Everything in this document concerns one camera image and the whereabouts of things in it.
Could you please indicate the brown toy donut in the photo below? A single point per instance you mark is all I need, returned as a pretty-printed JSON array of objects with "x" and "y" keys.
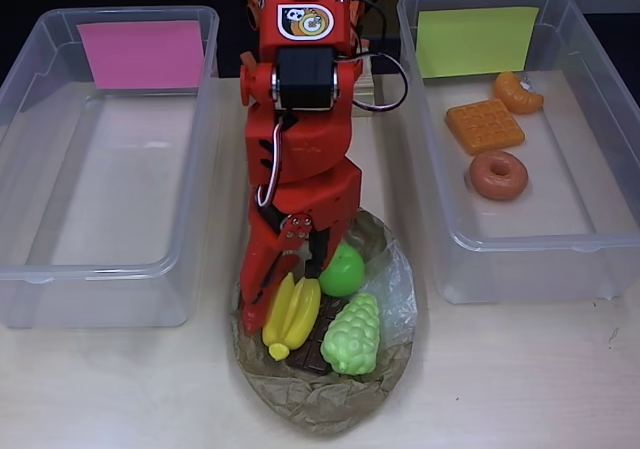
[{"x": 482, "y": 181}]

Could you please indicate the orange toy waffle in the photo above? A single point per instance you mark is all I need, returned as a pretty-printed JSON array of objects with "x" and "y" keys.
[{"x": 485, "y": 126}]

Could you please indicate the orange toy croissant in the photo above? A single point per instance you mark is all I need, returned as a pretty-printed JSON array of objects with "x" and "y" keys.
[{"x": 515, "y": 99}]

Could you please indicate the clear plastic bin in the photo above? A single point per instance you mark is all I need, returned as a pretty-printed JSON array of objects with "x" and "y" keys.
[
  {"x": 550, "y": 194},
  {"x": 125, "y": 179}
]

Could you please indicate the clear plastic film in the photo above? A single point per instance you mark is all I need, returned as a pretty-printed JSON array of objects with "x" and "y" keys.
[{"x": 397, "y": 309}]

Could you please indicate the yellow toy banana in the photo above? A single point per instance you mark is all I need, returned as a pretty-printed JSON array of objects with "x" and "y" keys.
[{"x": 295, "y": 319}]

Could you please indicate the pink paper label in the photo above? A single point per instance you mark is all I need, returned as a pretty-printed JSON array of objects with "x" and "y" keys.
[{"x": 140, "y": 54}]

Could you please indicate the yellow-green paper label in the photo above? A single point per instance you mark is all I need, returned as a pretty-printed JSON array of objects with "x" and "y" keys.
[{"x": 475, "y": 44}]

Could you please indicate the red robot arm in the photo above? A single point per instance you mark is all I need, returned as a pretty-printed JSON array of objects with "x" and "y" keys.
[{"x": 320, "y": 139}]

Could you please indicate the light green toy grapes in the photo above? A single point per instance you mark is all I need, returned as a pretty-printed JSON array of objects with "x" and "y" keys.
[{"x": 352, "y": 336}]

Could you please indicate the wooden base plate stack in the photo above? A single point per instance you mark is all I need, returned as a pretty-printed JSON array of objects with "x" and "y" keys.
[{"x": 365, "y": 81}]

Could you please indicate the green toy apple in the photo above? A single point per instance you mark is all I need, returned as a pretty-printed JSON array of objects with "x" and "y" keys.
[{"x": 345, "y": 271}]

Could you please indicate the brown paper bag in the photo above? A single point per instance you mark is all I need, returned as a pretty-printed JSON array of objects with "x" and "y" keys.
[{"x": 320, "y": 404}]

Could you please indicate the brown toy chocolate bar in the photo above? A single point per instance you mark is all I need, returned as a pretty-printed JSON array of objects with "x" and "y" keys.
[{"x": 310, "y": 356}]

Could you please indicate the orange printed part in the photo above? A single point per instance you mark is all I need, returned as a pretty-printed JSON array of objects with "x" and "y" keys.
[{"x": 252, "y": 11}]

